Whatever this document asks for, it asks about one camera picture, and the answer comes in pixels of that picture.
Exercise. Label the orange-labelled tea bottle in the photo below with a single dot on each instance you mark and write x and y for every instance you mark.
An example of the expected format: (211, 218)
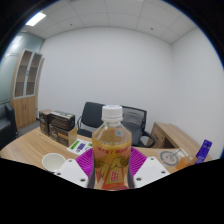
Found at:
(112, 153)

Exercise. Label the dark brown carton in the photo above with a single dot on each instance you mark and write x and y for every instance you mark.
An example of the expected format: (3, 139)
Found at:
(44, 121)

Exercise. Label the wooden glass-door shelf cabinet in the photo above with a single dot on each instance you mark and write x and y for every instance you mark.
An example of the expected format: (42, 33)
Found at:
(25, 96)

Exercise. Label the rectangular ceiling light panel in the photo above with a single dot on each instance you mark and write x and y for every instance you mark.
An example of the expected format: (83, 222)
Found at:
(36, 19)

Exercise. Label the purple standing package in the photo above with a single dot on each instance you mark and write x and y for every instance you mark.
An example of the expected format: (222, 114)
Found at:
(204, 151)

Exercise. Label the kraft brown carton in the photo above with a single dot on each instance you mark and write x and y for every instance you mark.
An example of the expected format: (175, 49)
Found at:
(63, 137)

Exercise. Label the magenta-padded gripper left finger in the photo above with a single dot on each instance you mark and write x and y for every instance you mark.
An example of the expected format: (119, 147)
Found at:
(71, 170)

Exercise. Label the white green printed leaflet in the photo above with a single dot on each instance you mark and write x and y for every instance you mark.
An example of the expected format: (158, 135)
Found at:
(80, 146)

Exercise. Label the white green red mug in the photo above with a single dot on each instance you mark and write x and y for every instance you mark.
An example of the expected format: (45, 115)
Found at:
(53, 161)

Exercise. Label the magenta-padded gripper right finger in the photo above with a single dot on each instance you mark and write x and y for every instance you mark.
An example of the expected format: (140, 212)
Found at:
(150, 170)

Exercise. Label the black padded office chair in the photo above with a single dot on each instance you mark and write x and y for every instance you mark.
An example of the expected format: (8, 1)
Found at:
(90, 116)

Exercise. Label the black leather sofa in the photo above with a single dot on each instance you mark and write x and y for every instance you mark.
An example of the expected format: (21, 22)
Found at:
(7, 128)

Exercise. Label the grey mesh-back office chair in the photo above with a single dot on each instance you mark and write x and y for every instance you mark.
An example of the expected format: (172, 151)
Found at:
(136, 123)

